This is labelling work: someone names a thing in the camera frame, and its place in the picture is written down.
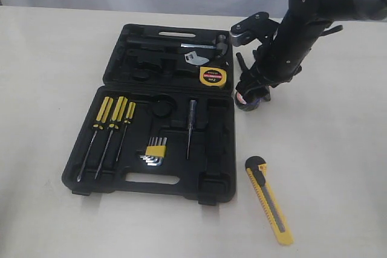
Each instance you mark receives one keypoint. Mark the clear voltage tester screwdriver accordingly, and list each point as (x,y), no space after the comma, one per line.
(190,124)

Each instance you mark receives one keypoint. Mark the claw hammer black handle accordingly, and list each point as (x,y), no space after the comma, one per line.
(176,45)

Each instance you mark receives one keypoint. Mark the black electrical tape roll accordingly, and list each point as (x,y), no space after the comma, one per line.
(248,101)

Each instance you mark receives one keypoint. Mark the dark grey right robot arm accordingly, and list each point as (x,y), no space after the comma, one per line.
(329,10)

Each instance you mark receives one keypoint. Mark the small yellow black screwdriver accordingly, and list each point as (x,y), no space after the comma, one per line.
(127,120)

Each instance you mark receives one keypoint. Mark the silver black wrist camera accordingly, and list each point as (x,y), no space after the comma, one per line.
(258,26)

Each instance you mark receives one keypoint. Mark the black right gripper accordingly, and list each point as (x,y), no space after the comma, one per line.
(281,58)

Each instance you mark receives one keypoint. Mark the hex key set yellow holder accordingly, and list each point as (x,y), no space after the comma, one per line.
(155,151)

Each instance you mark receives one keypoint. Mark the black plastic tool case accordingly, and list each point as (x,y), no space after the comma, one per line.
(162,95)

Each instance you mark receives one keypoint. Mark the large yellow black screwdriver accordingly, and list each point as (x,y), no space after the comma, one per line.
(98,125)

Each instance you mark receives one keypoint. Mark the yellow black utility knife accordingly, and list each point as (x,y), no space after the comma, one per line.
(256,168)

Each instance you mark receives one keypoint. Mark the adjustable wrench steel head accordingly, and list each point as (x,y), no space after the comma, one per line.
(158,58)

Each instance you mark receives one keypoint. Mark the orange black combination pliers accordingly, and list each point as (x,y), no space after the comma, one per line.
(244,68)

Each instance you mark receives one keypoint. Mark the yellow tape measure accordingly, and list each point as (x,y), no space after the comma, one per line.
(211,76)

